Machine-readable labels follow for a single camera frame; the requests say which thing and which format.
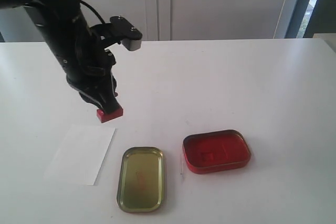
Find dark window frame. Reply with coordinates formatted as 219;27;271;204
285;0;335;38

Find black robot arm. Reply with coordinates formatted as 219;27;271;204
1;0;120;114

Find red stamp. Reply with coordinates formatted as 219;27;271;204
97;107;123;123

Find white cabinet doors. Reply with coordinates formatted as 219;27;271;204
0;0;308;43

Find white paper sheet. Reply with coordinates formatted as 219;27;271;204
44;125;116;186

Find red ink pad tin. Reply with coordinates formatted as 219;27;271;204
182;130;251;174

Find gold metal tin lid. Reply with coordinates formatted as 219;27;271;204
117;147;165;213

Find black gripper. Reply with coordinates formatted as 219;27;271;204
54;40;121;114

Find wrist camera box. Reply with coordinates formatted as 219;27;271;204
110;16;143;51

